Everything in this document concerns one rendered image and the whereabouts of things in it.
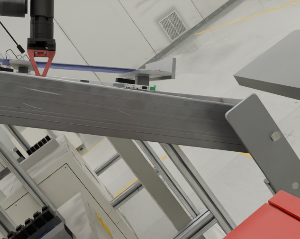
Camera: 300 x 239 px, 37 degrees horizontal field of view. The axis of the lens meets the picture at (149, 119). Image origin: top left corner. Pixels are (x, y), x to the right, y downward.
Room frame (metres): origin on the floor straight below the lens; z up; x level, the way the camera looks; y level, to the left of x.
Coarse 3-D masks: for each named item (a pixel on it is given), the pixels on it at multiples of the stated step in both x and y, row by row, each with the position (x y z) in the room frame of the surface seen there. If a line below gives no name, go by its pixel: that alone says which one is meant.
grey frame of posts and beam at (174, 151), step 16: (160, 144) 1.28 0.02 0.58; (176, 160) 1.26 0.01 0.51; (192, 176) 1.27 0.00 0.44; (208, 192) 1.26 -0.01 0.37; (272, 192) 0.56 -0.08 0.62; (0, 208) 1.22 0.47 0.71; (208, 208) 1.26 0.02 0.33; (0, 224) 1.20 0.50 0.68; (16, 224) 1.23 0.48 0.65; (224, 224) 1.26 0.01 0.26
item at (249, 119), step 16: (256, 96) 0.53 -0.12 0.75; (240, 112) 0.53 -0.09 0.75; (256, 112) 0.53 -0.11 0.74; (240, 128) 0.52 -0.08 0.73; (256, 128) 0.53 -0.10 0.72; (272, 128) 0.53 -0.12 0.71; (256, 144) 0.52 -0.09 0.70; (272, 144) 0.53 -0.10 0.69; (288, 144) 0.53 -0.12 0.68; (256, 160) 0.52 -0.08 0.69; (272, 160) 0.52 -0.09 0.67; (288, 160) 0.53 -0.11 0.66; (272, 176) 0.52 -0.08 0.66; (288, 176) 0.53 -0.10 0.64; (288, 192) 0.52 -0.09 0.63; (48, 208) 1.04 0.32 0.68; (32, 224) 1.02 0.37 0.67; (48, 224) 1.02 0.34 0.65; (64, 224) 0.91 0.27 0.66; (192, 224) 1.27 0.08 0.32; (208, 224) 1.26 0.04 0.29
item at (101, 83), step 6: (12, 72) 1.13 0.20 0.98; (54, 78) 1.14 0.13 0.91; (60, 78) 1.14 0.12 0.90; (66, 78) 1.14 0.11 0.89; (72, 78) 1.14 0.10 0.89; (102, 84) 1.15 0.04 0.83; (108, 84) 1.15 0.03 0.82; (114, 84) 1.15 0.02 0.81; (120, 84) 1.16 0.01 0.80; (150, 90) 1.16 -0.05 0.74
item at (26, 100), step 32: (0, 96) 0.54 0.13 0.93; (32, 96) 0.54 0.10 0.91; (64, 96) 0.55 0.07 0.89; (96, 96) 0.55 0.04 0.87; (128, 96) 0.56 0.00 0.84; (160, 96) 0.56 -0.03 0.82; (64, 128) 0.55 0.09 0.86; (96, 128) 0.55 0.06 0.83; (128, 128) 0.55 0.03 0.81; (160, 128) 0.56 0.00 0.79; (192, 128) 0.56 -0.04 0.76; (224, 128) 0.57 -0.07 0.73
